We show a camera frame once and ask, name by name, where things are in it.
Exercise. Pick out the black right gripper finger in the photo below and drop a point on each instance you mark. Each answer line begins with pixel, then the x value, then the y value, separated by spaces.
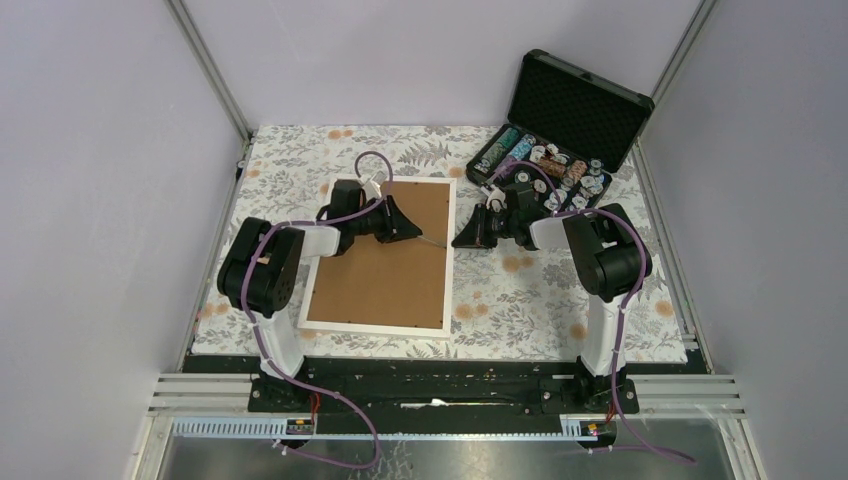
pixel 482 219
pixel 474 236

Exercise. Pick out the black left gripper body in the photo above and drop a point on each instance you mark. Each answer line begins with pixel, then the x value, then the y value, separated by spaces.
pixel 370 222

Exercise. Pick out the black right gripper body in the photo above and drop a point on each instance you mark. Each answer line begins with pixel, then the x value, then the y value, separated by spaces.
pixel 503 224

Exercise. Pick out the yellow handled screwdriver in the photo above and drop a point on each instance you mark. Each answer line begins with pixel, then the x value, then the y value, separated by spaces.
pixel 436 243

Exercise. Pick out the white picture frame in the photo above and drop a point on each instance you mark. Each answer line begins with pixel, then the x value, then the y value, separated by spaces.
pixel 400 289

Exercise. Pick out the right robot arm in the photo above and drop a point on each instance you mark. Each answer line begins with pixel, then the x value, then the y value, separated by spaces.
pixel 610 259

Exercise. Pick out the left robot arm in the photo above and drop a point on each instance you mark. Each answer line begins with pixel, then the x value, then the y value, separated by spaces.
pixel 259 272

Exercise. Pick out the black poker chip case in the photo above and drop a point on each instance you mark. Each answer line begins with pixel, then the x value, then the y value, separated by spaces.
pixel 567 132

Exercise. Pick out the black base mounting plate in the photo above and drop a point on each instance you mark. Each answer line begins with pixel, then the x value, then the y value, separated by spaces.
pixel 422 396

